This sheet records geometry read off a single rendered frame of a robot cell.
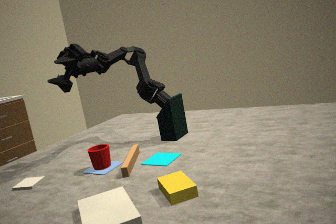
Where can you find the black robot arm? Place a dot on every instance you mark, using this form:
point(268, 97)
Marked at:
point(146, 86)

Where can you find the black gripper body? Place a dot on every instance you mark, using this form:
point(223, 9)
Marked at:
point(74, 69)

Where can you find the red cup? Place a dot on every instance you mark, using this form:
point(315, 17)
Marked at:
point(100, 156)

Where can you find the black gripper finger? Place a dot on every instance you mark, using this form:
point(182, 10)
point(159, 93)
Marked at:
point(69, 57)
point(59, 81)

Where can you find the cream flat square tile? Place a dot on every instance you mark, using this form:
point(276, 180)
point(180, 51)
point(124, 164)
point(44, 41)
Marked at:
point(28, 183)

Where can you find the cream flat rectangular slab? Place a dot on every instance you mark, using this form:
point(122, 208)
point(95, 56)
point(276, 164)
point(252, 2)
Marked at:
point(111, 207)

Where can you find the light brown wooden bar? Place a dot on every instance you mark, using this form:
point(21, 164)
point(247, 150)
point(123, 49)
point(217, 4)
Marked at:
point(130, 160)

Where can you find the yellow block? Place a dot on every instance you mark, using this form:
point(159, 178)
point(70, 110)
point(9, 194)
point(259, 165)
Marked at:
point(177, 187)

